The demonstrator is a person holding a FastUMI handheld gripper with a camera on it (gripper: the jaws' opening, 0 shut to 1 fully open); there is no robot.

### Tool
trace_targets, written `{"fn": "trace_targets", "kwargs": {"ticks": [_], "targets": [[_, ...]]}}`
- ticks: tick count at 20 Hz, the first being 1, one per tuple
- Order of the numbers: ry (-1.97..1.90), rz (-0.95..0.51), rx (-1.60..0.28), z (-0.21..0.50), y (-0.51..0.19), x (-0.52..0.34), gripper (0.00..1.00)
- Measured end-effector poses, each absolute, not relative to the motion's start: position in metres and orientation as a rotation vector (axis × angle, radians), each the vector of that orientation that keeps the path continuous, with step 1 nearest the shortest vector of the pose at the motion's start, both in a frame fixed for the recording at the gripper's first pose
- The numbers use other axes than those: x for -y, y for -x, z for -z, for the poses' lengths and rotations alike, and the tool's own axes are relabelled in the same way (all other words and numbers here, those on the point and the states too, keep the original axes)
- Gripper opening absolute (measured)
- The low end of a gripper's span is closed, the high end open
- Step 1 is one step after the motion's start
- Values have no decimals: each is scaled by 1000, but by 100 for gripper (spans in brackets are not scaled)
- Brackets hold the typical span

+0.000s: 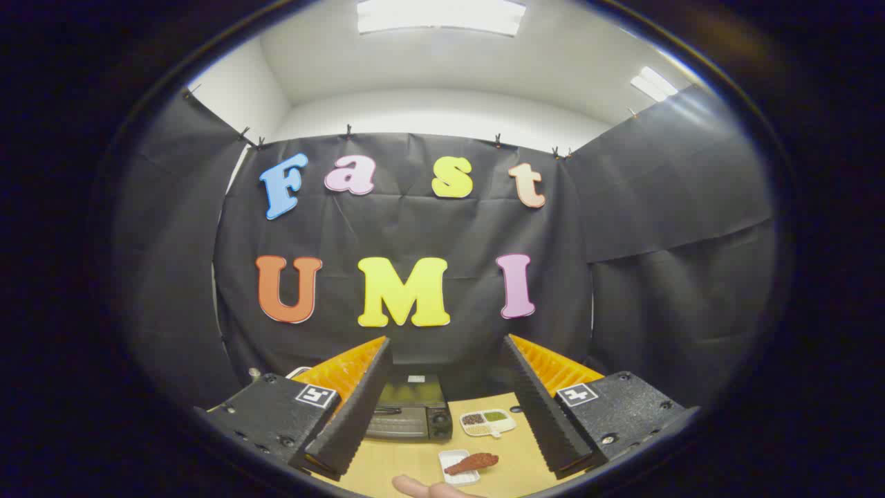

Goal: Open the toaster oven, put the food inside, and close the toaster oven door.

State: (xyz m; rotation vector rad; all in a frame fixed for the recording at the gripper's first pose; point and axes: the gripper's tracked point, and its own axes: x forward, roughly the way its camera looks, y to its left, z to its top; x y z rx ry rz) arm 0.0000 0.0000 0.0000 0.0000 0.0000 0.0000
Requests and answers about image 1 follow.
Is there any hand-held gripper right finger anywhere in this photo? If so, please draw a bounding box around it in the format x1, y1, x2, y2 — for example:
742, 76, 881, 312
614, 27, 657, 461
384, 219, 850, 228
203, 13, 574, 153
501, 334, 699, 481

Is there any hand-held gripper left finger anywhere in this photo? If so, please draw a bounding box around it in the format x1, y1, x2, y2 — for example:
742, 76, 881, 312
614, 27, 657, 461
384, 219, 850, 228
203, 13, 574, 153
196, 336, 393, 482

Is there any black toaster oven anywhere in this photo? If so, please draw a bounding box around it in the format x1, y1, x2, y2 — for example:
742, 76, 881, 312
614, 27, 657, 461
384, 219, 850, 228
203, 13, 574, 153
366, 373, 454, 443

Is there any red-brown meat piece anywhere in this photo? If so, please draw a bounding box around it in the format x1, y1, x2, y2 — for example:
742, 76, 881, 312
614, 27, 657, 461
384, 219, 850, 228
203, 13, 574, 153
444, 452, 500, 476

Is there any white divided dish with beans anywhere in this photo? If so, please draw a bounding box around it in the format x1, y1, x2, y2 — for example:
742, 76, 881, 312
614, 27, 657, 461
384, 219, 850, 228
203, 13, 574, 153
460, 409, 517, 439

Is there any white rectangular tray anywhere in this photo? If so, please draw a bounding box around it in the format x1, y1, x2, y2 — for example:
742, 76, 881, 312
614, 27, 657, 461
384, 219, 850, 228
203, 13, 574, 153
438, 450, 481, 487

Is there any row of small cloth clips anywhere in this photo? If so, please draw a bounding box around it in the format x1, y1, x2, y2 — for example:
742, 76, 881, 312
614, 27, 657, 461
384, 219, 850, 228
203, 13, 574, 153
181, 84, 640, 160

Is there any ceiling light panel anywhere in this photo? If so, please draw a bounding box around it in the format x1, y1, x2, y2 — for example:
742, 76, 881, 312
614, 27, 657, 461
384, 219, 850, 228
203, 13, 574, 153
357, 0, 526, 37
631, 66, 678, 102

